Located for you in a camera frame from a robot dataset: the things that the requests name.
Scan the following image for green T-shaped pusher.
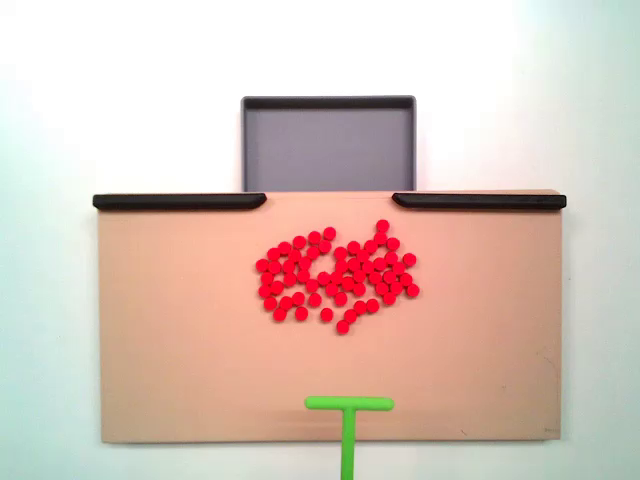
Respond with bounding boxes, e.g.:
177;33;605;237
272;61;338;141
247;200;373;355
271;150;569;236
304;395;396;480

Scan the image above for grey rectangular container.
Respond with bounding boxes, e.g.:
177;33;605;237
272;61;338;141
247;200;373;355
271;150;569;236
240;95;418;193

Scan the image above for black edge bar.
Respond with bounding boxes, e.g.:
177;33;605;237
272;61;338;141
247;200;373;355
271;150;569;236
92;193;268;211
391;192;568;211

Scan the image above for beige flat board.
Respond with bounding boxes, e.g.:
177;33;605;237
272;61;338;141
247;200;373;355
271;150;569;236
93;188;565;445

